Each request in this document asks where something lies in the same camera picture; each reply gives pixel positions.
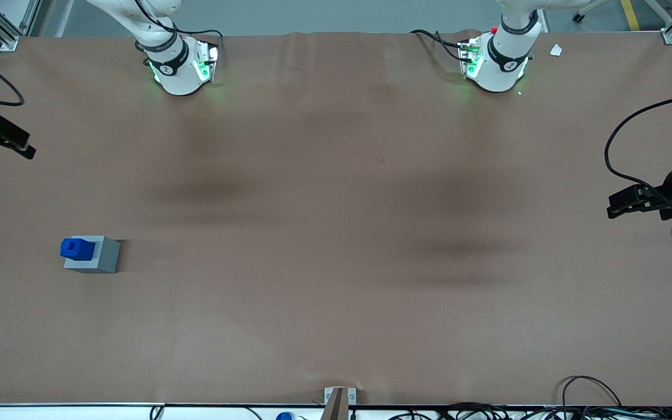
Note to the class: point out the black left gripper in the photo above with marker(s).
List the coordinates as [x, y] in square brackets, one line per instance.
[669, 194]

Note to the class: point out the blue plastic insert part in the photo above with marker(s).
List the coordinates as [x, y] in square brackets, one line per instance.
[76, 248]

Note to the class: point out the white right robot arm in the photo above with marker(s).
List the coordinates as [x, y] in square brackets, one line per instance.
[175, 73]

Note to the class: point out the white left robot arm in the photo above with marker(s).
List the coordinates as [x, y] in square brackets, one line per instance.
[499, 67]

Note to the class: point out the gray cube base with socket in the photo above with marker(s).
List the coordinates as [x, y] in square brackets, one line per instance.
[107, 256]

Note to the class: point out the small white paper scrap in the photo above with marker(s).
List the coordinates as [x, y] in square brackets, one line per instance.
[556, 50]

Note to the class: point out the white stand leg with caster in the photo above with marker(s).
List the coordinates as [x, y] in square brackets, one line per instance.
[590, 9]

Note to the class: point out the brown table cover sheet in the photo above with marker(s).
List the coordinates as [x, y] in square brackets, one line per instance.
[336, 204]

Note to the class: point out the blue round cap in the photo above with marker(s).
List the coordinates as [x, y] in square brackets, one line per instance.
[284, 416]

